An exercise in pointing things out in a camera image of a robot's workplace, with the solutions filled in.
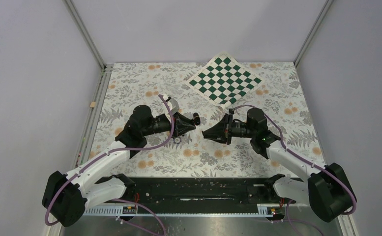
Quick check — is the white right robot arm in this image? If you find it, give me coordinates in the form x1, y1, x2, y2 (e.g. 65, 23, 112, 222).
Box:
202, 105, 357, 222

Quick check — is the green white chessboard mat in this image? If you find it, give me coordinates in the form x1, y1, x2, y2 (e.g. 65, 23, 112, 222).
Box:
185, 52, 262, 109

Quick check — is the white cable duct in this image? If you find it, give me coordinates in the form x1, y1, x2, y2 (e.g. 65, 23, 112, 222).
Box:
83, 204, 278, 217

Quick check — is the blue poker chip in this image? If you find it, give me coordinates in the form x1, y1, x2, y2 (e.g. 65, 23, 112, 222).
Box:
174, 137, 181, 144

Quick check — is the black earbud charging case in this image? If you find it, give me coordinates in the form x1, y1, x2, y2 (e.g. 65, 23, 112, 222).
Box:
193, 113, 201, 126

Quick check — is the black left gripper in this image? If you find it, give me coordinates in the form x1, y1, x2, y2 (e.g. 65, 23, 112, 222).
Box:
143, 112, 196, 139

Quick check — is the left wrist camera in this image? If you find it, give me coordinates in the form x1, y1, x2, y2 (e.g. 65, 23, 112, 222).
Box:
162, 94, 180, 114

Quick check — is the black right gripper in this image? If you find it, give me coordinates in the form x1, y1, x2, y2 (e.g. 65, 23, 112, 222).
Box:
204, 114, 256, 146

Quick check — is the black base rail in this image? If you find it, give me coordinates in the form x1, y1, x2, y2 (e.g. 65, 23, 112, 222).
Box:
121, 177, 289, 213

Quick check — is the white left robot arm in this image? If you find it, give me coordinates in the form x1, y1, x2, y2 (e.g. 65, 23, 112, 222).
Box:
42, 105, 201, 227

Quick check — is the floral table mat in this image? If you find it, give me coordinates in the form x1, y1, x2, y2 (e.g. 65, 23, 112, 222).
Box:
84, 62, 325, 177

